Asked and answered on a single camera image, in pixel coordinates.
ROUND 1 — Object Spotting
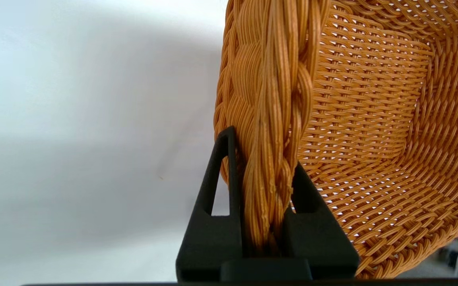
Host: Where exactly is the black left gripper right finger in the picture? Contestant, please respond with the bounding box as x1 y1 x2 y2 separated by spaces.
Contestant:
283 162 359 279

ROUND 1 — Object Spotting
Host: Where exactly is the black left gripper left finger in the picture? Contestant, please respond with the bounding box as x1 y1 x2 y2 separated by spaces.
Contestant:
176 126 243 281

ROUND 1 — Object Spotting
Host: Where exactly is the orange woven wicker basket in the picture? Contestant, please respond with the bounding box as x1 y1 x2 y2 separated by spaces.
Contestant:
213 0 458 279

